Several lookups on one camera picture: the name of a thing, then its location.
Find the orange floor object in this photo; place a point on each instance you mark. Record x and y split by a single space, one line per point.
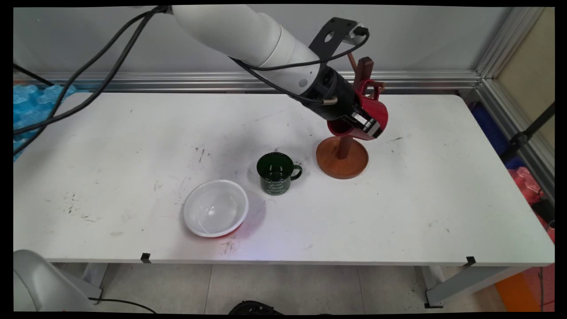
520 288

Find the blue plastic bag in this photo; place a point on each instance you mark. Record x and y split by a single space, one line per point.
31 106

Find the red plastic bag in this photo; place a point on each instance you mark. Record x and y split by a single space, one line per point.
527 186

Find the grey table leg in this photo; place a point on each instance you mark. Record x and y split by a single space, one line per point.
95 277
460 283

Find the blue box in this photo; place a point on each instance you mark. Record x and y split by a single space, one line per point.
491 128

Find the dark green enamel mug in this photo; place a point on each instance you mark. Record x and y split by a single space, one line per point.
277 181

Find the brown wooden mug tree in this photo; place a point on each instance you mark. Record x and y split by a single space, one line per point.
343 164

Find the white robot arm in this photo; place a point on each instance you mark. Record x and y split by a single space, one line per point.
239 31

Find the black tripod stand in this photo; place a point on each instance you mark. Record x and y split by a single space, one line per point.
525 135

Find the slanted aluminium frame post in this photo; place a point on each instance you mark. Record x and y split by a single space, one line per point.
509 53

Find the white rounded plastic shell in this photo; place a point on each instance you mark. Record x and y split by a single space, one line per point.
40 283

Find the horizontal aluminium frame rail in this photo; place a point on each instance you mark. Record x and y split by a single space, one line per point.
177 81

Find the black tape marker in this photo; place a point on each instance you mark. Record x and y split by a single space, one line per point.
145 257
470 261

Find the red ceramic mug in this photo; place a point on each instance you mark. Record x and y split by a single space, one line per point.
377 110

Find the white bowl with red outside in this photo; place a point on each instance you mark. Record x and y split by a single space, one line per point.
215 208

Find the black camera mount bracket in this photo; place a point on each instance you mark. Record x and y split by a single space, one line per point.
330 37

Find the thin black tripod leg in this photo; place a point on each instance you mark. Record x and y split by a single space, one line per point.
29 73

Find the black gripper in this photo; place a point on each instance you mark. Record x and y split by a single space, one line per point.
332 95

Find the black object on floor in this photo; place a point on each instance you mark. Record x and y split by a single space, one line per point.
254 308

